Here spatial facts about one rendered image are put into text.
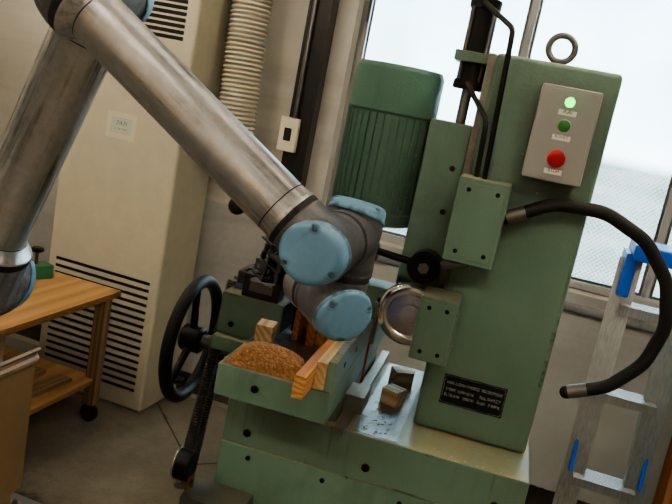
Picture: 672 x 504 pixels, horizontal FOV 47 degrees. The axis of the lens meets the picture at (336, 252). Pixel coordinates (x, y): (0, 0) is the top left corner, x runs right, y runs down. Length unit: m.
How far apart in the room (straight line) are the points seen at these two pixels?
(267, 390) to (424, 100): 0.61
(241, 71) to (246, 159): 1.93
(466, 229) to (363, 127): 0.30
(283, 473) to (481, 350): 0.44
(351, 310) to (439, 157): 0.42
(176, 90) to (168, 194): 1.91
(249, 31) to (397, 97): 1.57
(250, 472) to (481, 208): 0.67
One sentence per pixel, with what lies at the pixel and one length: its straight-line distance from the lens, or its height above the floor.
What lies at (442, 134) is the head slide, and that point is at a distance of 1.47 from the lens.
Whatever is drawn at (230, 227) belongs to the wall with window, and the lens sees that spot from 3.21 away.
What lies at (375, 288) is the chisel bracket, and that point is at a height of 1.03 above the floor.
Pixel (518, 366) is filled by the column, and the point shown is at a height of 0.97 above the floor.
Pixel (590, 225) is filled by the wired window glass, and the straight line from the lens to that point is 2.95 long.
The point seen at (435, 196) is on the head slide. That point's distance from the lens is 1.48.
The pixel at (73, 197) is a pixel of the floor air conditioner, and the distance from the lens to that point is 3.24.
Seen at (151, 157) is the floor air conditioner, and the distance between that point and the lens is 3.02.
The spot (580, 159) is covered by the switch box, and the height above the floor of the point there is 1.37.
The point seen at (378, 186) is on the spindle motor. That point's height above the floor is 1.24.
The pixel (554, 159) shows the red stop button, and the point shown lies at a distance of 1.35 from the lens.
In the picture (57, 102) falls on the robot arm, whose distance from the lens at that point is 1.37.
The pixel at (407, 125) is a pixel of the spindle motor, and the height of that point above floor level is 1.36.
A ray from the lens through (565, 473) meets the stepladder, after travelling 2.32.
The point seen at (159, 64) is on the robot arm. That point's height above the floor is 1.39.
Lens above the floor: 1.40
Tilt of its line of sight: 12 degrees down
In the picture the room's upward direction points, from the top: 11 degrees clockwise
